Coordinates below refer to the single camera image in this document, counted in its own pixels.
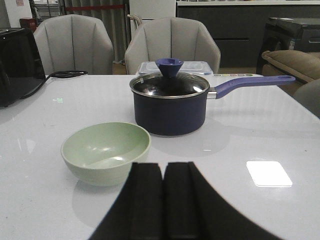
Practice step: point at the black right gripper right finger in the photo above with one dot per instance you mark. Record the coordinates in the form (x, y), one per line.
(194, 210)

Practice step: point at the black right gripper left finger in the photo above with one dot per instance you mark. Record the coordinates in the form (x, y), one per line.
(137, 212)

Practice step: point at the green bowl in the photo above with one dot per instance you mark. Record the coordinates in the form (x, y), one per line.
(102, 154)

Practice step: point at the dark blue saucepan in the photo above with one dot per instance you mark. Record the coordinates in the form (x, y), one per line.
(174, 117)

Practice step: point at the glass pot lid blue knob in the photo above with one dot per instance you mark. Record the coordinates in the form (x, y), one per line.
(155, 85)

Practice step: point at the clear plastic storage container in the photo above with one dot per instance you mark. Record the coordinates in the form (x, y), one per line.
(191, 67)

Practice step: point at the grey upholstered chair right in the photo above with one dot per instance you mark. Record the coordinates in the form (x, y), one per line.
(172, 37)

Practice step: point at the grey upholstered chair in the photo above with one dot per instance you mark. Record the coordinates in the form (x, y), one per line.
(74, 43)
(172, 37)

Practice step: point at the black silver toaster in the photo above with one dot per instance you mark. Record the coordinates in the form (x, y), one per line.
(21, 68)

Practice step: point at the brown cushion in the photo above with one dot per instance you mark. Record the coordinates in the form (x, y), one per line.
(303, 65)

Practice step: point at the grey upholstered chair left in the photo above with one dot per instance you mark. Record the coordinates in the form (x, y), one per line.
(74, 43)

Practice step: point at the dark kitchen counter cabinet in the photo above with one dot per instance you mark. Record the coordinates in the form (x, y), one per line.
(238, 27)

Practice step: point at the beige office chair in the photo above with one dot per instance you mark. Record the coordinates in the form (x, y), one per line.
(136, 21)

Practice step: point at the black appliance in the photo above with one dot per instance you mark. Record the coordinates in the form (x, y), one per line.
(300, 34)

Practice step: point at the white refrigerator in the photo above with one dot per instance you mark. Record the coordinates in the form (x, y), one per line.
(151, 9)

